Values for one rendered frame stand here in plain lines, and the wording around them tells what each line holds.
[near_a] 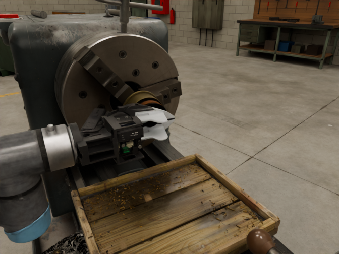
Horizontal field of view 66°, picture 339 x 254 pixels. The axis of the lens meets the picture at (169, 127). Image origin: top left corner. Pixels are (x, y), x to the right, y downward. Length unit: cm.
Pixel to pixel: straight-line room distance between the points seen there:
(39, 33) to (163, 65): 32
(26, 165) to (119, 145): 15
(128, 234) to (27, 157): 25
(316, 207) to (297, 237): 36
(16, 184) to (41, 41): 41
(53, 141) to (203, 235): 33
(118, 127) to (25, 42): 40
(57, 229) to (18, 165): 69
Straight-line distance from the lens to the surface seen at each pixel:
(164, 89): 65
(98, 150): 45
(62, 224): 114
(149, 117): 51
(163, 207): 62
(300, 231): 196
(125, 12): 68
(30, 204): 50
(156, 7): 72
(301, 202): 219
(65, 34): 78
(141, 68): 67
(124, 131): 45
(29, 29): 79
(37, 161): 46
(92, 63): 60
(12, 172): 46
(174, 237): 56
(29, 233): 54
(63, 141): 46
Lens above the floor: 131
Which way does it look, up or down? 26 degrees down
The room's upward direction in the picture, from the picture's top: straight up
